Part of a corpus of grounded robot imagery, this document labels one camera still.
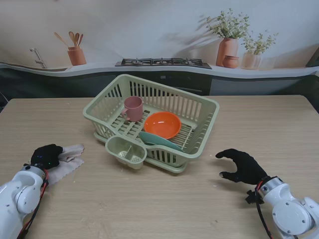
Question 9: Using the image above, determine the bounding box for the red left arm cable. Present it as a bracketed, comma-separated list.
[16, 168, 49, 239]

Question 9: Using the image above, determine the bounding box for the pink plastic cup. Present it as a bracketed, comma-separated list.
[121, 96, 144, 122]

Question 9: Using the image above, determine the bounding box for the teal plate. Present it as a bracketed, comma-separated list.
[139, 131, 185, 152]

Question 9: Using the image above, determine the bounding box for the pale green cutlery holder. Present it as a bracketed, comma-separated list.
[105, 135, 147, 170]

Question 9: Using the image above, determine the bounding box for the orange plastic bowl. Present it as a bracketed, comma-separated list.
[144, 111, 182, 139]

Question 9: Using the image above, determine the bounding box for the red black right arm cable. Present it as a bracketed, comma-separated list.
[254, 180, 276, 239]

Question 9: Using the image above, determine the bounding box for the pale green plastic dish rack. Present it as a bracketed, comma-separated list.
[82, 74, 221, 160]

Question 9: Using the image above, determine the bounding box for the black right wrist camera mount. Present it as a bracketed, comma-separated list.
[245, 189, 264, 205]

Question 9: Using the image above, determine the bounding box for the printed kitchen backdrop banner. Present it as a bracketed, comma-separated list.
[0, 0, 319, 99]

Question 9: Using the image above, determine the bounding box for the grey cleaning cloth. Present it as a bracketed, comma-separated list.
[46, 143, 85, 185]

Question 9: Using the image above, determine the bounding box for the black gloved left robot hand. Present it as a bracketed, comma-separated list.
[30, 143, 64, 170]

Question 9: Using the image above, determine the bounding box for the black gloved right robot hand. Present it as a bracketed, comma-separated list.
[215, 148, 271, 185]

